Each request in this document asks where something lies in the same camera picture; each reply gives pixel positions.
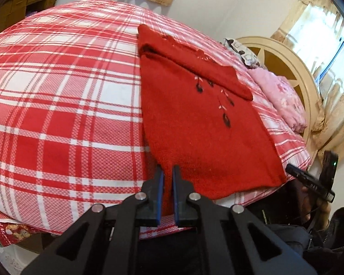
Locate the red cartoon print bedsheet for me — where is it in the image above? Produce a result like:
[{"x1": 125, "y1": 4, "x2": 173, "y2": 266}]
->
[{"x1": 0, "y1": 219, "x2": 55, "y2": 247}]

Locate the brown wooden desk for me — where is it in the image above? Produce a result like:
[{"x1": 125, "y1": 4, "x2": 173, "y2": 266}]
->
[{"x1": 0, "y1": 0, "x2": 56, "y2": 26}]

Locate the grey patterned pillow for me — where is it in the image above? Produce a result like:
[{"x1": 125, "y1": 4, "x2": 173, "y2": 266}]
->
[{"x1": 224, "y1": 38, "x2": 266, "y2": 70}]

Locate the red plaid bed blanket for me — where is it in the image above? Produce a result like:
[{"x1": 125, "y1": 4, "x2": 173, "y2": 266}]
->
[{"x1": 0, "y1": 0, "x2": 311, "y2": 239}]

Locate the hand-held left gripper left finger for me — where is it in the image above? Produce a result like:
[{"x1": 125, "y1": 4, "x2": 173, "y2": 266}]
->
[{"x1": 21, "y1": 165, "x2": 165, "y2": 275}]

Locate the person's right hand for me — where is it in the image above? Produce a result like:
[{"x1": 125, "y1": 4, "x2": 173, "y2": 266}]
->
[{"x1": 301, "y1": 186, "x2": 330, "y2": 231}]

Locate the cream wooden headboard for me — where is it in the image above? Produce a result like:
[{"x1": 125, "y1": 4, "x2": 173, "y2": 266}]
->
[{"x1": 236, "y1": 36, "x2": 322, "y2": 157}]

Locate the pink floral pillow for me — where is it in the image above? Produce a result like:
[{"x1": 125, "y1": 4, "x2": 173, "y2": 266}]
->
[{"x1": 248, "y1": 68, "x2": 308, "y2": 134}]

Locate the red knitted sweater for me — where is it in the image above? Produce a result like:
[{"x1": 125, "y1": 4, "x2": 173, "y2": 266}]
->
[{"x1": 138, "y1": 24, "x2": 287, "y2": 215}]

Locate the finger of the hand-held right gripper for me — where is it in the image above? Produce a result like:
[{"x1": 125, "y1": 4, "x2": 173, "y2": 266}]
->
[{"x1": 286, "y1": 164, "x2": 307, "y2": 182}]

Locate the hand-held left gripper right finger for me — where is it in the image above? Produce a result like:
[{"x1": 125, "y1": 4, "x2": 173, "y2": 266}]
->
[{"x1": 172, "y1": 165, "x2": 316, "y2": 275}]

